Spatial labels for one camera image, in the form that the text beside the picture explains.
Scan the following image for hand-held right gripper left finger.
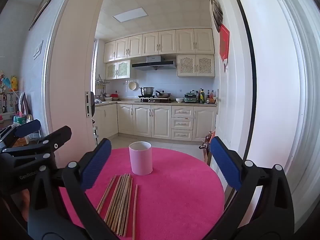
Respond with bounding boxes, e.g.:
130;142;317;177
27;138;120;240

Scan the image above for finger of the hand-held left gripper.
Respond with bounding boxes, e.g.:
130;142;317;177
0;126;72;170
0;119;41;153

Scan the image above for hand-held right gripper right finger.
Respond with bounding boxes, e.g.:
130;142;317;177
204;136;295;240

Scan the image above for bundle of wooden chopsticks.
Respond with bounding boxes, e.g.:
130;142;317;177
96;173;138;240

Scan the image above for pink cup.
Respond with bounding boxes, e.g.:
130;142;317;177
129;141;153;176

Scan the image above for orange floor bottles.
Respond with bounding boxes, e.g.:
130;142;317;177
200;131;213;165

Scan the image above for row of books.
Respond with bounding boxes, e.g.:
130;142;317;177
0;92;19;113

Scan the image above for colourful toy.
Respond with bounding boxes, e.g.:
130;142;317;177
0;71;12;92

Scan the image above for cream kitchen drawer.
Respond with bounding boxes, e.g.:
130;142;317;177
171;129;193;141
172;118;194;130
172;106;194;118

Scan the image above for pink round table mat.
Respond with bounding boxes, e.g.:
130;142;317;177
59;147;225;240

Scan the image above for hanging utensil rack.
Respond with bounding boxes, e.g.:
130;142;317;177
95;74;110;99

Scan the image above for cream lower kitchen cabinets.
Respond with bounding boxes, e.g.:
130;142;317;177
94;102;217;142

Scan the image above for white door with lock plate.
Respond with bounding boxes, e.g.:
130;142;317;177
45;0;108;160

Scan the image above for group of condiment bottles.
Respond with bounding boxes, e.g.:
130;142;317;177
199;89;217;104

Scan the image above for kitchen window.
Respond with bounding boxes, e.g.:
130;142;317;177
94;40;98;100

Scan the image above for white door with black edge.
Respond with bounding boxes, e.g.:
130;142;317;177
209;0;257;200

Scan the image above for green electric cooker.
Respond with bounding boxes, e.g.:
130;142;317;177
184;92;200;103

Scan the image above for small lattice door cabinet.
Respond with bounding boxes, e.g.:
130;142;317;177
105;59;131;80

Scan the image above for gas stove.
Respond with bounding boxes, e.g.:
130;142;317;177
134;96;175;103

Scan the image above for steel stockpot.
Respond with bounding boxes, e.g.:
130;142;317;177
139;87;155;97

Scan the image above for wide lattice door cabinet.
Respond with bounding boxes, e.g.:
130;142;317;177
177;54;215;77

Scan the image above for black range hood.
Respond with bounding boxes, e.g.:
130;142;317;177
132;56;177;71

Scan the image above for white ceiling light panel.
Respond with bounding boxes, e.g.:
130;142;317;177
112;7;143;22

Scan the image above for white wall box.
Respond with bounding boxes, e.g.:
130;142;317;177
33;40;44;60

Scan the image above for red wall hanging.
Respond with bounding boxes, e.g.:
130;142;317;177
219;24;230;62

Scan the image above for dark framed wall picture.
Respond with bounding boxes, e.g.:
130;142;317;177
29;0;63;30

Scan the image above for row of cream wall cabinets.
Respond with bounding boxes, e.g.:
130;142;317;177
103;29;215;63

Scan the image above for dark round wall hanging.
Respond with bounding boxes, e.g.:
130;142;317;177
210;0;224;33

